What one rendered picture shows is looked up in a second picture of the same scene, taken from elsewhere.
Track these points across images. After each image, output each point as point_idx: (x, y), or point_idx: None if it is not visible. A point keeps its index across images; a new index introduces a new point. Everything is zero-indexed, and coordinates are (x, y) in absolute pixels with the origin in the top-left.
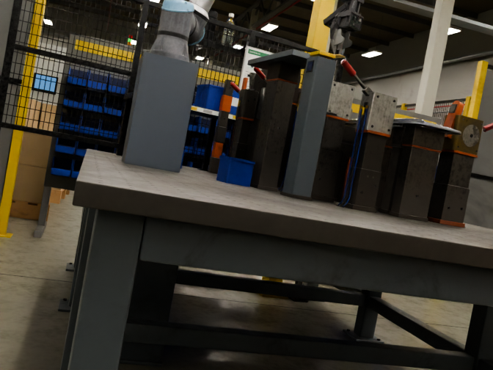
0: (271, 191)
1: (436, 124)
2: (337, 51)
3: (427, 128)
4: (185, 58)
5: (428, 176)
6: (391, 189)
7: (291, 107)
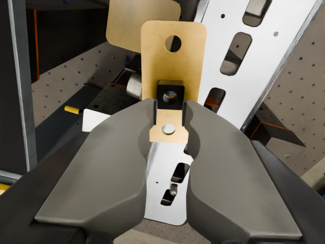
0: (100, 45)
1: (152, 219)
2: (183, 107)
3: (182, 202)
4: None
5: None
6: None
7: (64, 62)
